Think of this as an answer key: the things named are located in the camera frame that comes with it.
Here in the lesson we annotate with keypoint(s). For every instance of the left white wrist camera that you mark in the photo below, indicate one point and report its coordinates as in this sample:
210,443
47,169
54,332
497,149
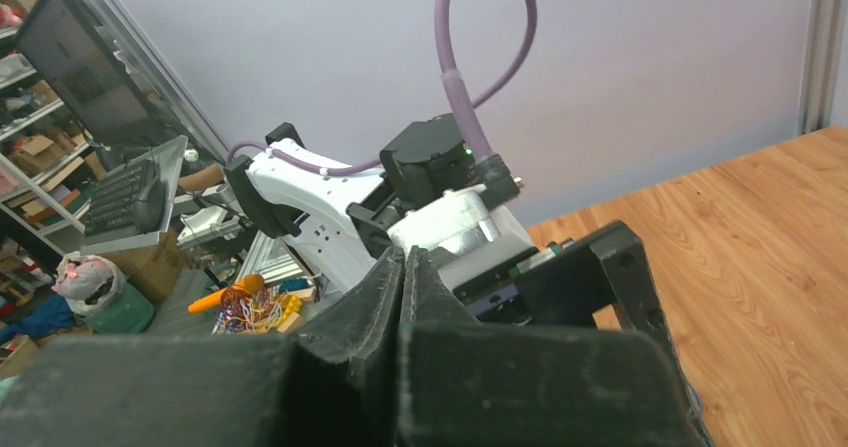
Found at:
464,237

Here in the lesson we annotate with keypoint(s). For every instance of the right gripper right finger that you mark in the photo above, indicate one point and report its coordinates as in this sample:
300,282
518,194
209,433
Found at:
467,383

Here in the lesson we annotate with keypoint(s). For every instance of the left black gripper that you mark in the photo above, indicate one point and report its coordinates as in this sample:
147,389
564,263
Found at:
568,284

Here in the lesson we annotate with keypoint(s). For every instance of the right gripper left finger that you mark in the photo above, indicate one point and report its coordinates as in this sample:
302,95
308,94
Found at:
330,382

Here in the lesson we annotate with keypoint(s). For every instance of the black computer monitor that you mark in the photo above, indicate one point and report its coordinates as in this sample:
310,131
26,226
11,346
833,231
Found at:
59,39

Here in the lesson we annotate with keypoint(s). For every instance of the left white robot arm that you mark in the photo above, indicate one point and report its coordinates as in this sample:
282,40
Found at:
426,189

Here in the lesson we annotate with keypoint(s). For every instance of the black keyboard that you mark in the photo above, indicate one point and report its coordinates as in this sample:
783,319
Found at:
128,202

